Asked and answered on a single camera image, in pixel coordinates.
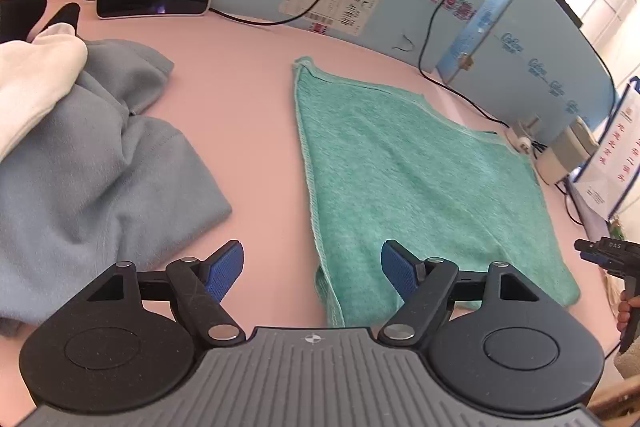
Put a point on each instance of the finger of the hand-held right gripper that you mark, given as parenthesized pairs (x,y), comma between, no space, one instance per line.
(592,249)

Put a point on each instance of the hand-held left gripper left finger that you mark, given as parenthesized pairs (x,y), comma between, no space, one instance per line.
(225,272)

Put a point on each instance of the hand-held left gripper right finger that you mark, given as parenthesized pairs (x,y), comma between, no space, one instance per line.
(400,272)

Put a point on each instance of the green t-shirt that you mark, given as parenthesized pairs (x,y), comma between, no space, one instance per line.
(425,177)

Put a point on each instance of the grey-blue sweatshirt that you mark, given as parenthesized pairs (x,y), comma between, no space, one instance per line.
(100,167)

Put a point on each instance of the white and black garment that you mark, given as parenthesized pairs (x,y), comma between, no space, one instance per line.
(35,72)

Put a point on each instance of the person's right forearm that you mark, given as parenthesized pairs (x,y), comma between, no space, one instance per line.
(630,364)

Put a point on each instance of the person's right hand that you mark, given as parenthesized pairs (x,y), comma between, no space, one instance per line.
(623,309)

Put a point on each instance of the white cup grey lid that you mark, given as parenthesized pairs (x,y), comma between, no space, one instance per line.
(560,157)

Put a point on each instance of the white and blue paper bag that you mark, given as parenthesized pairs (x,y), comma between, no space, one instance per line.
(610,147)

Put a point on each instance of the white plug adapter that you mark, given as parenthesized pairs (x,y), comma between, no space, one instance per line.
(520,139)

